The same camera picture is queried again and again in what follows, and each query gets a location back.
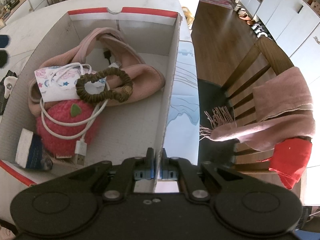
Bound brown hair scrunchie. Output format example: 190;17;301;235
75;67;133;103

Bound yellow bag on floor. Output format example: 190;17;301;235
182;7;194;30

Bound wooden sideboard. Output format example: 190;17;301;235
1;0;49;28

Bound orange slippers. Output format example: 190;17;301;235
234;4;255;26

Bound pink scarf on chair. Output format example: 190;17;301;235
200;67;316;152

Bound pink strawberry plush toy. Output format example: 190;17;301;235
36;100;95;158

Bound pink fleece garment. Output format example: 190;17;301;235
39;27;165;107

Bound white wall cabinet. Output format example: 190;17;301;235
238;0;320;75

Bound white sneakers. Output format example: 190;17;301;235
251;22;272;38

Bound patterned face mask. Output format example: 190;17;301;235
34;62;96;102

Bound red cloth on chair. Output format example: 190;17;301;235
268;138;312;190

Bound wooden chair near box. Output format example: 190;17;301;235
197;37;312;194

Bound black usb cable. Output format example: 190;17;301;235
102;49;112;65

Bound red cardboard box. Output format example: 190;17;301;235
1;8;182;187

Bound white usb cable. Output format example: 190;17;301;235
39;60;123;166

